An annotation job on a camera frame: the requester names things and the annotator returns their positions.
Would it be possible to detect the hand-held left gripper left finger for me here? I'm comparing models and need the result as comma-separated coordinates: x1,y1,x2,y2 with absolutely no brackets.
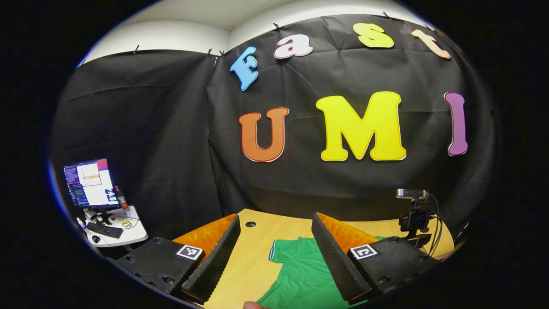
114,213,241,304

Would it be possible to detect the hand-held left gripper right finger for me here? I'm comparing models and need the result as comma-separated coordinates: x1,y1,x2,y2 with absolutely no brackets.
311,212,441,305

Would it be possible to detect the green T-shirt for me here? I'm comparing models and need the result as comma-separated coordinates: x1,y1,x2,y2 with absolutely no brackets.
256,236,386,309

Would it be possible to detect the white side table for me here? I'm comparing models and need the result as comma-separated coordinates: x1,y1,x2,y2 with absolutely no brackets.
76,205,149,248

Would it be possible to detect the red drink bottle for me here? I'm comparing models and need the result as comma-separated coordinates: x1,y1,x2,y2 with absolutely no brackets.
114,185,129,211

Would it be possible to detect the black keyboard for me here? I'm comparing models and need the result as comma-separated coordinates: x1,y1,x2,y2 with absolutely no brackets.
87,222,124,239

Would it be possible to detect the black backdrop cloth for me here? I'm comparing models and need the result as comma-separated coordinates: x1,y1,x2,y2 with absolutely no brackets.
49,13,498,258

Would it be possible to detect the computer monitor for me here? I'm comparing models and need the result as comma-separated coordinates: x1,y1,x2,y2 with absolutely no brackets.
63,158,121,209

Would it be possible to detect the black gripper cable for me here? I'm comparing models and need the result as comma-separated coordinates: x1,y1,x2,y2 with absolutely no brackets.
428,194,445,257

